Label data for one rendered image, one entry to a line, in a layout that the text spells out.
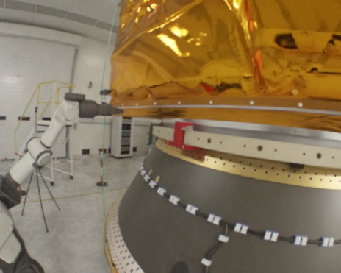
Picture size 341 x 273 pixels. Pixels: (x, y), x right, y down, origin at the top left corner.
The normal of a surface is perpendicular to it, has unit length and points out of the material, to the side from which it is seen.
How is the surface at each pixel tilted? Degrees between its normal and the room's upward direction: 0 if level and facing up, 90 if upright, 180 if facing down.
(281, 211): 62
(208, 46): 89
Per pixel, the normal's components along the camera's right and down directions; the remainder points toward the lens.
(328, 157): -0.44, 0.04
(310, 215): -0.38, -0.43
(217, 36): -0.65, -0.02
